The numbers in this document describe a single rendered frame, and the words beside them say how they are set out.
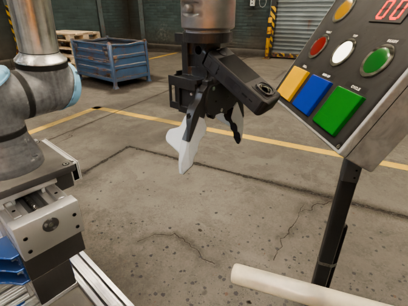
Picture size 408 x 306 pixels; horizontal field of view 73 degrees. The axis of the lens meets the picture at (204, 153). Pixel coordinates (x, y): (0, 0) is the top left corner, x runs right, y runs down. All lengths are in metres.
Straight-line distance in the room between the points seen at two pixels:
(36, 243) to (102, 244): 1.02
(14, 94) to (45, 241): 0.33
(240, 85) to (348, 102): 0.21
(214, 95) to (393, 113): 0.27
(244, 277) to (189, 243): 0.98
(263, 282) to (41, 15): 0.76
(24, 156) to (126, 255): 0.99
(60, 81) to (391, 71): 0.69
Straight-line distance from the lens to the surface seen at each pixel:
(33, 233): 0.71
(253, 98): 0.37
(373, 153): 0.52
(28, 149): 0.78
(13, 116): 0.75
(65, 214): 0.71
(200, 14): 0.39
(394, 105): 0.50
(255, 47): 8.39
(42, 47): 0.77
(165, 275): 1.50
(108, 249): 1.68
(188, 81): 0.42
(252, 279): 0.68
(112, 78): 4.90
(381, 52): 0.55
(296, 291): 0.68
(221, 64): 0.39
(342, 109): 0.52
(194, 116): 0.39
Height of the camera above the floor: 1.16
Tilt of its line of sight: 27 degrees down
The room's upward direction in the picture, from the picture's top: straight up
